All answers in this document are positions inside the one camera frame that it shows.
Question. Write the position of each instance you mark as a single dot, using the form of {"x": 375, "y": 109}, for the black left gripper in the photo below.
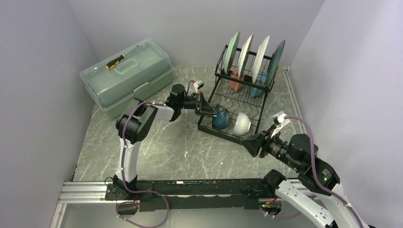
{"x": 204, "y": 108}

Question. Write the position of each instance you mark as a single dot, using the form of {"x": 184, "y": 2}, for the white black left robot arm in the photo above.
{"x": 135, "y": 123}

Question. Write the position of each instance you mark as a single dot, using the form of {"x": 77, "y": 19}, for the pink ceramic mug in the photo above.
{"x": 236, "y": 86}

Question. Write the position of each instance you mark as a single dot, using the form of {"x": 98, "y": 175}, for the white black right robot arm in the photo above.
{"x": 316, "y": 175}

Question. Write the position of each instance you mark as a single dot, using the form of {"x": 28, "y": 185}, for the white ceramic bowl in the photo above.
{"x": 242, "y": 125}

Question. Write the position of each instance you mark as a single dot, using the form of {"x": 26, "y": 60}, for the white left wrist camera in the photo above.
{"x": 197, "y": 85}

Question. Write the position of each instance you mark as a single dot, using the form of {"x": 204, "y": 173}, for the green translucent plastic storage box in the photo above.
{"x": 110, "y": 87}

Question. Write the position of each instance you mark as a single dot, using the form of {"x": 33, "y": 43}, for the black wire dish rack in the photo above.
{"x": 250, "y": 99}

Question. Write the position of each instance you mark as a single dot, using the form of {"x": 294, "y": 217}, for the yellow black handled screwdriver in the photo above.
{"x": 113, "y": 63}

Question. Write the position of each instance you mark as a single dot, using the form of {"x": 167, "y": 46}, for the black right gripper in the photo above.
{"x": 252, "y": 145}

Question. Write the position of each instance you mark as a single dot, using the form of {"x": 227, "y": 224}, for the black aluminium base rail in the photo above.
{"x": 173, "y": 194}

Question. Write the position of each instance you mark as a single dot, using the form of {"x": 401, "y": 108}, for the red teal flower plate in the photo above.
{"x": 259, "y": 58}

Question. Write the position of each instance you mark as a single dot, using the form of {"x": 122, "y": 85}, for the light blue flower plate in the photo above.
{"x": 230, "y": 53}

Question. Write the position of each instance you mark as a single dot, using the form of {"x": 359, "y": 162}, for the brown glazed bowl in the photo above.
{"x": 221, "y": 119}

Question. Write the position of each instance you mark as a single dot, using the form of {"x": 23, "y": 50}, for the red teal rimmed plate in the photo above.
{"x": 244, "y": 51}

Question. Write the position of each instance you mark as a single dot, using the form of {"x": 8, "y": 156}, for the dark blue speckled plate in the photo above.
{"x": 274, "y": 64}

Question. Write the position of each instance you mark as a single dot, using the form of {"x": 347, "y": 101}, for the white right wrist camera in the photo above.
{"x": 280, "y": 121}

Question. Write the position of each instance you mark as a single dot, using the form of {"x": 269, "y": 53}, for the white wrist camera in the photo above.
{"x": 280, "y": 121}
{"x": 197, "y": 85}

